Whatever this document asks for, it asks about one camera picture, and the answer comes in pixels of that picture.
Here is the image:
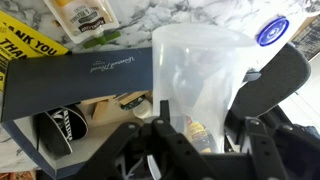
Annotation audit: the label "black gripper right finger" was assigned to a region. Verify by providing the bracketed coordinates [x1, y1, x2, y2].
[244, 116, 320, 180]

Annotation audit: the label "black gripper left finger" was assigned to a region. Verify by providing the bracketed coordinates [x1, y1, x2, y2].
[74, 99, 214, 180]

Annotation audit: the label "clear plastic cup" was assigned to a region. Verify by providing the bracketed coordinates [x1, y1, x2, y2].
[151, 23, 259, 154]

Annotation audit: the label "navy blue shoe box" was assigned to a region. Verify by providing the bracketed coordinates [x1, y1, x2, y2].
[0, 46, 154, 180]

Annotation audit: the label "yellow label vitamin bottle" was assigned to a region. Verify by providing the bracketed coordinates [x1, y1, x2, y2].
[184, 116, 214, 154]

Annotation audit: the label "small white capped bottle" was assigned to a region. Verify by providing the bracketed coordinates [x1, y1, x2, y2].
[132, 99, 154, 120]

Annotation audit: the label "dark grey chair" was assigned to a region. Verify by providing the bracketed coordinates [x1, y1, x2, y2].
[229, 43, 313, 118]

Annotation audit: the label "wooden blocks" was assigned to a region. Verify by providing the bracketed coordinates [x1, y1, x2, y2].
[79, 90, 149, 120]

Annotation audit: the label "black striped pouch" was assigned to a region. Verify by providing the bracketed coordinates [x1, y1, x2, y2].
[34, 103, 89, 158]

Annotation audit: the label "blue round lid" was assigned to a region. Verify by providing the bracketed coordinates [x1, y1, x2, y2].
[256, 16, 290, 48]

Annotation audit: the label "white pouch green cap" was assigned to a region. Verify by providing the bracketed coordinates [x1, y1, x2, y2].
[43, 0, 122, 49]

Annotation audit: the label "yellow thank you card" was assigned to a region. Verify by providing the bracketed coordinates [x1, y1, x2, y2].
[0, 9, 69, 93]

